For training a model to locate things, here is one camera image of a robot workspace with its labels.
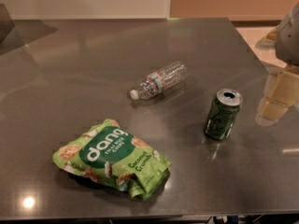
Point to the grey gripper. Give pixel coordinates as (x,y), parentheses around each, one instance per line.
(288,41)

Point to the green soda can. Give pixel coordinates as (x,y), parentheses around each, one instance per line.
(222,114)

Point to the clear plastic water bottle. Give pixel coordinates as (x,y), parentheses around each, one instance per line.
(159,81)

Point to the green rice chips bag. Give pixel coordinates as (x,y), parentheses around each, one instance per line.
(112,157)

